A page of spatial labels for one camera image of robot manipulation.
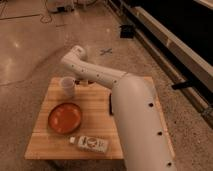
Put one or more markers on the white plastic bottle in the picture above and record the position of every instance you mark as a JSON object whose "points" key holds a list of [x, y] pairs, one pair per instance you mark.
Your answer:
{"points": [[90, 143]]}

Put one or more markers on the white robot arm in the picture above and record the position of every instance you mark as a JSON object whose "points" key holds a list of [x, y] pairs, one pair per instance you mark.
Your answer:
{"points": [[142, 137]]}

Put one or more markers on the orange plate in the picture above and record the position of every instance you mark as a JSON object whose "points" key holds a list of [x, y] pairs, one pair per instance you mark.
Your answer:
{"points": [[65, 118]]}

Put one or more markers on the black wall bracket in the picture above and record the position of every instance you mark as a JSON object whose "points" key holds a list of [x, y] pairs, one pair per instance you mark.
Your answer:
{"points": [[182, 85]]}

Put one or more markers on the black box on floor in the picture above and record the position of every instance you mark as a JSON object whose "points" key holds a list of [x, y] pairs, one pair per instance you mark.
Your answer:
{"points": [[127, 31]]}

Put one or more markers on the white ceramic cup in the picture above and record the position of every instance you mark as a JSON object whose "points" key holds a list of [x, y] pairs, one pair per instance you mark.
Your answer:
{"points": [[68, 86]]}

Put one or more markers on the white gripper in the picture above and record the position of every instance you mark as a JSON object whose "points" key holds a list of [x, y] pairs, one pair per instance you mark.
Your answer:
{"points": [[82, 82]]}

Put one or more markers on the wooden table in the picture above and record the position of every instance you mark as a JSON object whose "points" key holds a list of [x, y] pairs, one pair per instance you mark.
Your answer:
{"points": [[93, 100]]}

